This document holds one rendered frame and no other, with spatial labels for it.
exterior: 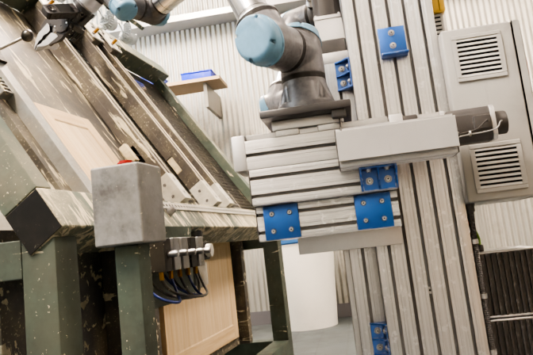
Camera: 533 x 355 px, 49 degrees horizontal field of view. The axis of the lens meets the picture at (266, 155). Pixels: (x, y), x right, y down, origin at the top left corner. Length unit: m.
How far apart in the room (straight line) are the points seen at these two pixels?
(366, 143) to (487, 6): 4.72
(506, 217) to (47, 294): 4.65
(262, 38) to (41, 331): 0.83
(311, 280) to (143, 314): 3.57
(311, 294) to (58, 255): 3.60
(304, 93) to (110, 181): 0.52
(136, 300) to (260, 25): 0.69
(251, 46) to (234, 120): 4.27
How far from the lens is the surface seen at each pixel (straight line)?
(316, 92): 1.47
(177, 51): 5.99
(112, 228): 1.33
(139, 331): 1.35
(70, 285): 1.45
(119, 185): 1.33
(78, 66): 2.49
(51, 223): 1.41
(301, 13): 2.32
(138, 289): 1.34
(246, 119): 5.64
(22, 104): 1.82
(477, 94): 1.64
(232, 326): 3.16
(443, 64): 1.67
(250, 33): 1.41
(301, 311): 4.87
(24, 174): 1.46
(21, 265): 1.46
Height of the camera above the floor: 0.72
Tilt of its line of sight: 9 degrees up
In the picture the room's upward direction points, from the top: 7 degrees counter-clockwise
